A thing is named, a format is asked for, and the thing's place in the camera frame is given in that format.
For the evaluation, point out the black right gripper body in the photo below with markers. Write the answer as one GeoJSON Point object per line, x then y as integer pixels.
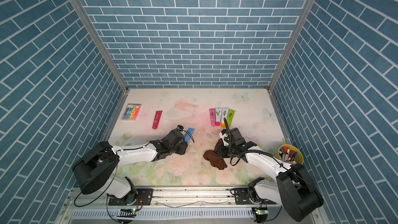
{"type": "Point", "coordinates": [227, 151]}

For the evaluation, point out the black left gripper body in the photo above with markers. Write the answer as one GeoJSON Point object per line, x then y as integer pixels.
{"type": "Point", "coordinates": [180, 149]}

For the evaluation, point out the blue toothpaste tube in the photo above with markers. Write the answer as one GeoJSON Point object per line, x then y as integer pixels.
{"type": "Point", "coordinates": [189, 135]}

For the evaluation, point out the brown wiping cloth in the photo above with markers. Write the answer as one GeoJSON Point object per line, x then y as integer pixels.
{"type": "Point", "coordinates": [213, 157]}

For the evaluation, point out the red toothpaste tube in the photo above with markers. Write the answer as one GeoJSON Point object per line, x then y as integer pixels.
{"type": "Point", "coordinates": [156, 120]}

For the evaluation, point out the magenta toothpaste tube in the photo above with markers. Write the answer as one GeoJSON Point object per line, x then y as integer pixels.
{"type": "Point", "coordinates": [212, 114]}

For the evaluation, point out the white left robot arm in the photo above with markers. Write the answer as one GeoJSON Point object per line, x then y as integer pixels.
{"type": "Point", "coordinates": [97, 169]}

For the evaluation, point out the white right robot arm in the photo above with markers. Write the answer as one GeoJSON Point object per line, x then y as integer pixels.
{"type": "Point", "coordinates": [293, 187]}

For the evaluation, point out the green toothpaste tube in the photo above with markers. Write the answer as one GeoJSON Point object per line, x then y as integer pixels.
{"type": "Point", "coordinates": [230, 116]}

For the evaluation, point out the white orange-capped toothpaste tube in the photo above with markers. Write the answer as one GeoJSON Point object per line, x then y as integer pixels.
{"type": "Point", "coordinates": [224, 116]}

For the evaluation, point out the white pink-capped toothpaste tube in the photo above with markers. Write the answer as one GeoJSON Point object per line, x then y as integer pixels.
{"type": "Point", "coordinates": [218, 116]}

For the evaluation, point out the yellow cup of markers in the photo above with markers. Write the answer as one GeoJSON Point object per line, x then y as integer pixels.
{"type": "Point", "coordinates": [290, 154]}

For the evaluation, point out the rainbow highlighter pen pack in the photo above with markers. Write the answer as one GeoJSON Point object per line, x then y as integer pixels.
{"type": "Point", "coordinates": [131, 112]}

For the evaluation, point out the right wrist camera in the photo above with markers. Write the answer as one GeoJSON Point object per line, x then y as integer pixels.
{"type": "Point", "coordinates": [223, 135]}

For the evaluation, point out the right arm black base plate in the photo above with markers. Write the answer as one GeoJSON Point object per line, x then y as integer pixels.
{"type": "Point", "coordinates": [245, 196]}

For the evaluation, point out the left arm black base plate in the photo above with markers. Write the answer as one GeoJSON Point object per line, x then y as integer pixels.
{"type": "Point", "coordinates": [139, 197]}

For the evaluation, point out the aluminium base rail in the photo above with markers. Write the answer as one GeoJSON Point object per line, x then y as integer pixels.
{"type": "Point", "coordinates": [174, 205]}

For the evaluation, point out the aluminium right corner post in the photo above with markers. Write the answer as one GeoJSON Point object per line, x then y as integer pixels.
{"type": "Point", "coordinates": [308, 5]}

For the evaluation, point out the aluminium corner post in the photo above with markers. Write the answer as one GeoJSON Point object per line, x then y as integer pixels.
{"type": "Point", "coordinates": [87, 23]}
{"type": "Point", "coordinates": [308, 5]}

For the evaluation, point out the aluminium left corner post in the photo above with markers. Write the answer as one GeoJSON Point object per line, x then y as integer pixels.
{"type": "Point", "coordinates": [87, 23]}

